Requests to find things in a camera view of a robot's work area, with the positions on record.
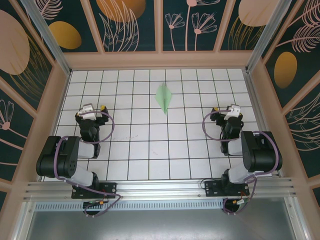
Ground light green paper sheet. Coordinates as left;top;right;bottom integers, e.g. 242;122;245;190
154;82;174;116

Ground grey metal sheet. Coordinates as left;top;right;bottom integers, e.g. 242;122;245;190
24;209;298;240

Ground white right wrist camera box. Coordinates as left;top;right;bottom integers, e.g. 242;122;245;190
223;104;242;122

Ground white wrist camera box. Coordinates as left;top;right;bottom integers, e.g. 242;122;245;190
79;104;97;120
223;104;242;122

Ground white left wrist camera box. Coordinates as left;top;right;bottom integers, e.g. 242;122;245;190
79;104;97;120

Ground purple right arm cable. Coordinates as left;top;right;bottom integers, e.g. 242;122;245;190
201;109;281;216

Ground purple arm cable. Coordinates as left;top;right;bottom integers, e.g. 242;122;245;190
53;111;123;218
201;109;281;216

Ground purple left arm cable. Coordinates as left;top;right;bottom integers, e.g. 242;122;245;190
53;111;123;218

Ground aluminium side rail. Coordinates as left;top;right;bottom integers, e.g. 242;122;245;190
243;69;282;178

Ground wall panel orange oval feather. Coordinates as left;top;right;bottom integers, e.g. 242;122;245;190
263;34;320;110

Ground wall panel single pink flower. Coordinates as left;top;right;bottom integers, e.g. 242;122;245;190
0;74;39;185

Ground wall panel pink leaf outlines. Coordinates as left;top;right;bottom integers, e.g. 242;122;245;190
281;82;320;181

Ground wall panel pink circle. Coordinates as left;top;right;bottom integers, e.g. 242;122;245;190
219;0;280;53

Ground wall panel with pink flowers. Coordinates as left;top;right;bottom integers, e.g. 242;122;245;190
159;0;230;53

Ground aluminium corner post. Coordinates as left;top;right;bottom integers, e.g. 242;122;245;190
19;0;73;77
245;0;293;74

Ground wall panel with orange oval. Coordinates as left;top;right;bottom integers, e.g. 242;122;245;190
37;0;105;54

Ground wall panel orange circle leaves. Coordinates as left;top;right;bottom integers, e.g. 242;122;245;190
89;0;162;53

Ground wall panel large pink oval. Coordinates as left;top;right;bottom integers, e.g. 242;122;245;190
0;0;58;114

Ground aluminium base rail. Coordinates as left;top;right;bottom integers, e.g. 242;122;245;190
23;176;298;201

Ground slotted grey cable duct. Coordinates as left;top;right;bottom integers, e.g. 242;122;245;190
34;201;226;211

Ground wall panel pink feather leaves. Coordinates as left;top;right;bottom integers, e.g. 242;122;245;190
259;0;320;61

